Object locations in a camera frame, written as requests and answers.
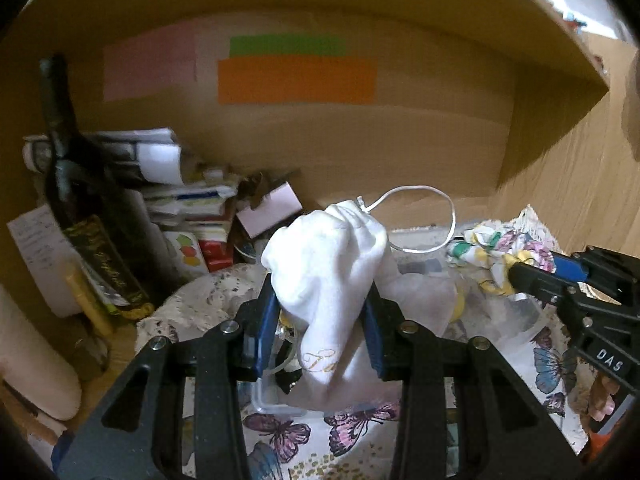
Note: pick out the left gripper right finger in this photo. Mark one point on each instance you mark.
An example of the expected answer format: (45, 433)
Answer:
(503, 430)

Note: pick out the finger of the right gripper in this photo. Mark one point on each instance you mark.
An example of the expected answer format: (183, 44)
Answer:
(543, 285)
(569, 268)

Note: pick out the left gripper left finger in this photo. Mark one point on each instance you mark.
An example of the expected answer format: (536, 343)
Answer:
(135, 431)

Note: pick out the floral patterned cloth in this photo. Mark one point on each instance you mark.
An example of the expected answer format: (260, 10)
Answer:
(487, 251)

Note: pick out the white drawstring pouch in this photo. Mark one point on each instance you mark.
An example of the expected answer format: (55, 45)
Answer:
(322, 267)

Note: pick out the person's hand on gripper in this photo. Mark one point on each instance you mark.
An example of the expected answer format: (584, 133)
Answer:
(601, 402)

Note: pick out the white cylindrical roll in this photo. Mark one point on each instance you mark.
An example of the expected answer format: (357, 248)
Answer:
(33, 368)

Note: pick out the clear plastic storage bin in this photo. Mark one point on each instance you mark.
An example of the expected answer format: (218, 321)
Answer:
(507, 322)

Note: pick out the yellow tube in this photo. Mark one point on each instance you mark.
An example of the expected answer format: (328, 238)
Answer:
(86, 299)

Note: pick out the white handwritten paper note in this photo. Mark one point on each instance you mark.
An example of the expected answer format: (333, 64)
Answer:
(45, 250)

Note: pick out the dark wine bottle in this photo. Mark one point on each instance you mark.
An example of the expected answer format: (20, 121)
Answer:
(89, 206)

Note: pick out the stack of papers and books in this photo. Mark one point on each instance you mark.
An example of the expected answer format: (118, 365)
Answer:
(185, 210)

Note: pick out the small pink white box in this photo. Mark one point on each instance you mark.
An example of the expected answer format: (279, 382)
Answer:
(276, 206)

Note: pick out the orange sticky note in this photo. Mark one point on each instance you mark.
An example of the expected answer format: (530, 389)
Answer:
(275, 79)

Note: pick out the pink sticky note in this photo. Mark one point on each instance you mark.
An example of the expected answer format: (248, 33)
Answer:
(145, 64)

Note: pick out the green sticky note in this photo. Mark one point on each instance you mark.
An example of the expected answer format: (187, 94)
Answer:
(286, 44)

